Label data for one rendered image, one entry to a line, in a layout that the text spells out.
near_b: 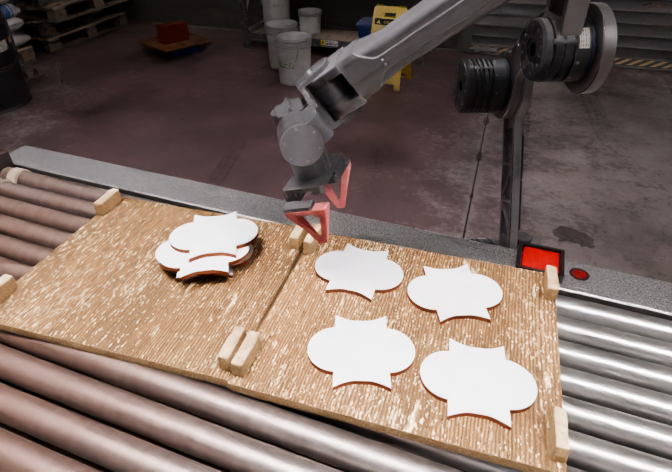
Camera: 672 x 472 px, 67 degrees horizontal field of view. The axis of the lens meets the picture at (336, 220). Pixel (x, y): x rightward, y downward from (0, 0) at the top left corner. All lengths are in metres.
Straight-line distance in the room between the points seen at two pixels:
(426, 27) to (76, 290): 0.64
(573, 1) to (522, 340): 0.76
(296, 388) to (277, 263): 0.25
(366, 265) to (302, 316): 0.15
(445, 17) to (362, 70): 0.12
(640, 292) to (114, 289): 0.84
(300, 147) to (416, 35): 0.20
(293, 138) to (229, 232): 0.28
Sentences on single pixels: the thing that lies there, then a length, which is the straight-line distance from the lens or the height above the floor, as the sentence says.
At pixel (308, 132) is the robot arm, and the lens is 0.65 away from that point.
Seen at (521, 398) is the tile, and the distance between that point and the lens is 0.70.
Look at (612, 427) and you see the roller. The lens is 0.76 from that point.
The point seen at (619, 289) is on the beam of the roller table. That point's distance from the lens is 0.96.
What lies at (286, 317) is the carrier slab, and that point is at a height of 0.94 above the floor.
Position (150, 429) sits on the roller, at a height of 0.91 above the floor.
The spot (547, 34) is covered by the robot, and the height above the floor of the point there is 1.18.
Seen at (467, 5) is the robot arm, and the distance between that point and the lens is 0.65.
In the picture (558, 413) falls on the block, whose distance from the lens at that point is 0.68.
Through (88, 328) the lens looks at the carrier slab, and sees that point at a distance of 0.83.
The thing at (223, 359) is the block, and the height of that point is 0.96.
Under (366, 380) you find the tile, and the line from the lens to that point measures 0.68.
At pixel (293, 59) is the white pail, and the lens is 4.29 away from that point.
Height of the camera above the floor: 1.48
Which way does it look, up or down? 35 degrees down
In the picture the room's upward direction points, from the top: straight up
